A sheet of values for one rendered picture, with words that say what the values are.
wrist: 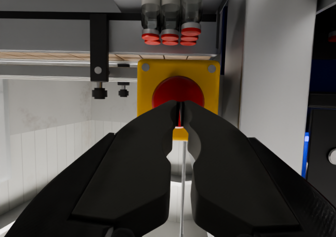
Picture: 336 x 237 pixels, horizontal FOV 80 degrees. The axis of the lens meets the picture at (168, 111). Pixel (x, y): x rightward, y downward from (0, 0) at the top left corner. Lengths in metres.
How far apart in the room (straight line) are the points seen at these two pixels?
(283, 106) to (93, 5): 0.27
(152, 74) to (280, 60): 0.11
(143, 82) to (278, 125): 0.12
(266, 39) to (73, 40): 0.25
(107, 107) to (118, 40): 3.95
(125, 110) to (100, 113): 0.56
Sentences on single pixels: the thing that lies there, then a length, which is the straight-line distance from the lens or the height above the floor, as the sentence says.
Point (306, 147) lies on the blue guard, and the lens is 0.22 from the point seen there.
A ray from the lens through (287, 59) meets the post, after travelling 0.21.
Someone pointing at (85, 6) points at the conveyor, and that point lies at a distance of 0.34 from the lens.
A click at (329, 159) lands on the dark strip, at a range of 0.23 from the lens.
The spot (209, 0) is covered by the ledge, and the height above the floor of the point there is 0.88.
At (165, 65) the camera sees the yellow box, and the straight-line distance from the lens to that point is 0.18.
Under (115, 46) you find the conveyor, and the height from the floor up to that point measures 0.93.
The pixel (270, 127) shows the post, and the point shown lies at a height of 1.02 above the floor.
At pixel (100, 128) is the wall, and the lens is 4.41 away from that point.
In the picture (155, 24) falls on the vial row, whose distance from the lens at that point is 0.24.
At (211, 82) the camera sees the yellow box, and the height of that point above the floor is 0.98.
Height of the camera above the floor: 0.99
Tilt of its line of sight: 5 degrees up
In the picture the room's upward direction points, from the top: 178 degrees counter-clockwise
